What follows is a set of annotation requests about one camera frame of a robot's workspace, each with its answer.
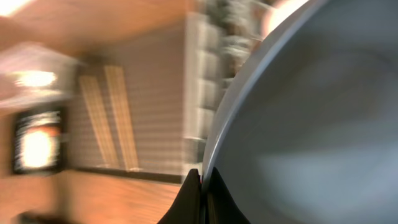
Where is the wooden chopstick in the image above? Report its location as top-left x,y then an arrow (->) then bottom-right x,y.
79,75 -> 119,169
104,65 -> 140,172

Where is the clear plastic bin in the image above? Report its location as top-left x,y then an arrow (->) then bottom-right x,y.
1,42 -> 80,110

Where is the black plastic tray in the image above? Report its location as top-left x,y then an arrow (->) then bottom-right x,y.
11,106 -> 67,175

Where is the dark brown serving tray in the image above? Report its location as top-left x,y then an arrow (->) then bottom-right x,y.
78,23 -> 185,183

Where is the pink cup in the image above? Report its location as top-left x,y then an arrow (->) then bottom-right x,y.
261,0 -> 308,39

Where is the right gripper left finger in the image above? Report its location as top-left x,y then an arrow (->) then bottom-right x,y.
158,169 -> 205,224

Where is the grey dishwasher rack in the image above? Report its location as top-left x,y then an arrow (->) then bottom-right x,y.
183,0 -> 273,139

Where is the dark blue plate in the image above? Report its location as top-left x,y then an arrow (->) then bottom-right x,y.
202,0 -> 397,223

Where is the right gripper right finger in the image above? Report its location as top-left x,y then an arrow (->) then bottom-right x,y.
206,168 -> 250,224

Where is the pile of white rice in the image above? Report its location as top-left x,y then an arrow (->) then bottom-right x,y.
18,111 -> 61,169

